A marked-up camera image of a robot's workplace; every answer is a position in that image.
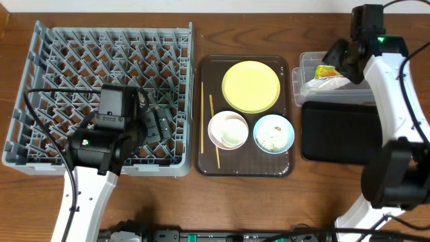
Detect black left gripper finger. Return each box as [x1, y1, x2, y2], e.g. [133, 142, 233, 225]
[161, 108, 173, 139]
[154, 109, 165, 140]

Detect green orange snack wrapper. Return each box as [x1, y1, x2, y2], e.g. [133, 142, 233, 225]
[314, 65, 342, 80]

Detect white napkin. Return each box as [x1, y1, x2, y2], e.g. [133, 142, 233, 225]
[305, 77, 350, 91]

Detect white cup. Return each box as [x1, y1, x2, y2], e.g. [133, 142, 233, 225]
[221, 118, 248, 148]

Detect light blue bowl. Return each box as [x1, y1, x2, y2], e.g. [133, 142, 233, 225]
[253, 114, 295, 155]

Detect rice food scraps pile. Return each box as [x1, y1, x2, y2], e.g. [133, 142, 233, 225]
[256, 126, 288, 153]

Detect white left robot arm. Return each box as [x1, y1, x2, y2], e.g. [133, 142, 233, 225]
[52, 108, 171, 241]

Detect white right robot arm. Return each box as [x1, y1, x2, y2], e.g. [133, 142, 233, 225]
[322, 34, 429, 241]

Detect clear plastic waste bin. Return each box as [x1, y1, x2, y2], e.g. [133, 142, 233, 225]
[292, 51, 375, 107]

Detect black waste tray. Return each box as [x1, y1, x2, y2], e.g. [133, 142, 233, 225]
[301, 101, 382, 165]

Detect wooden chopstick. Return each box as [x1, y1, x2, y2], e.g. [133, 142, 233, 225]
[208, 94, 222, 169]
[200, 81, 204, 154]

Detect pink bowl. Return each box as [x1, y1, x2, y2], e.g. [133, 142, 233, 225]
[208, 111, 249, 151]

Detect dark brown serving tray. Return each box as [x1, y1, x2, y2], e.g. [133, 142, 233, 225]
[195, 55, 295, 177]

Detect yellow plate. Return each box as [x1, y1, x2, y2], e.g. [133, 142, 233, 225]
[221, 60, 281, 114]

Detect grey plastic dish rack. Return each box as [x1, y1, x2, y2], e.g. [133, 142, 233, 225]
[19, 22, 195, 177]

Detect black equipment rail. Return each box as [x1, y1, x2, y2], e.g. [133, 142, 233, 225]
[97, 220, 337, 242]

